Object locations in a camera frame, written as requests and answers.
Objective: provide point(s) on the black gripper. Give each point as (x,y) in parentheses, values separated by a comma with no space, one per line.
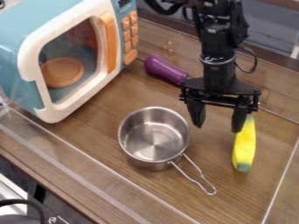
(222,89)

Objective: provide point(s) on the blue toy microwave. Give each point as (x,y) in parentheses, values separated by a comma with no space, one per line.
(91,30)

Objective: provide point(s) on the clear acrylic barrier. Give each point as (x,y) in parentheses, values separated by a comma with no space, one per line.
(94,189)

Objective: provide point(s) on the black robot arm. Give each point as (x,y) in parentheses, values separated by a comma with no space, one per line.
(223,29)

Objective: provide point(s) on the silver pot with wire handle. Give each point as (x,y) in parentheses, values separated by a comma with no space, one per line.
(154,137)

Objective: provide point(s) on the purple toy eggplant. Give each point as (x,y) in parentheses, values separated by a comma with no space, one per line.
(159,66)

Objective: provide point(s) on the yellow toy banana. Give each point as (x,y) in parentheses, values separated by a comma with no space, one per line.
(245,146)

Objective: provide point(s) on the orange microwave turntable plate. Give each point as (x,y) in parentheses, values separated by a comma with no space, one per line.
(62,71)

